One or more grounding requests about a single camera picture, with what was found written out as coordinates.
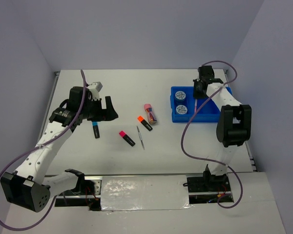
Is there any pink cap black highlighter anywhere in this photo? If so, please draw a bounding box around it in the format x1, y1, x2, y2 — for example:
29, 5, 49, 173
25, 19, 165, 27
119, 131, 135, 147

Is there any silver foil sheet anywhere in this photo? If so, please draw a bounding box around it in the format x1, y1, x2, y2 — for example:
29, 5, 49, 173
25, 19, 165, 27
101, 175, 190, 211

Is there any blue plastic sorting bin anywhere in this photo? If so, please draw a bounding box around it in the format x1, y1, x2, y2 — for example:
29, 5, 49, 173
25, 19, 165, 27
170, 86, 228, 123

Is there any blue cap black highlighter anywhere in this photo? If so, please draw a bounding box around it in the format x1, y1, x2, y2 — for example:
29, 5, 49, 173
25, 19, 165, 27
92, 121, 100, 139

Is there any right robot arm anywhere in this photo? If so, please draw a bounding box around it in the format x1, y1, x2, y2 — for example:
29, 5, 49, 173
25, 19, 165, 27
191, 63, 251, 191

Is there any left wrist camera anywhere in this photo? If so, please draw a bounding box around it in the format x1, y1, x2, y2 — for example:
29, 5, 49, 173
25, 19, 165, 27
88, 81, 103, 93

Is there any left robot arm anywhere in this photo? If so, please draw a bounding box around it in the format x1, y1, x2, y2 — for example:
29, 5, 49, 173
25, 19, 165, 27
0, 82, 118, 213

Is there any orange cap black highlighter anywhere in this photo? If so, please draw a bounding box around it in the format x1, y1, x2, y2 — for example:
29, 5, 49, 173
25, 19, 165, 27
137, 116, 153, 131

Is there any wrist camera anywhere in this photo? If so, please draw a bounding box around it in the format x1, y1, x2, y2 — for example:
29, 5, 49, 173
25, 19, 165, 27
88, 81, 103, 93
198, 65, 215, 80

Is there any orange clear pen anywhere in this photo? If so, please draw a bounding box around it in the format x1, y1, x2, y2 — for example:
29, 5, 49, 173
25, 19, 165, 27
194, 99, 198, 113

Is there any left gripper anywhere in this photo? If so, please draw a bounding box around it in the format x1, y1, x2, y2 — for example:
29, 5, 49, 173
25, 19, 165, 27
80, 96, 118, 122

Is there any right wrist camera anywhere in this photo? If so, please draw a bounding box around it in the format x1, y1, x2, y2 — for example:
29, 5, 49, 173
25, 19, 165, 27
198, 65, 215, 80

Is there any thin grey pen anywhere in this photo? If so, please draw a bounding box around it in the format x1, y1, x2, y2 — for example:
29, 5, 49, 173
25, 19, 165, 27
136, 126, 145, 150

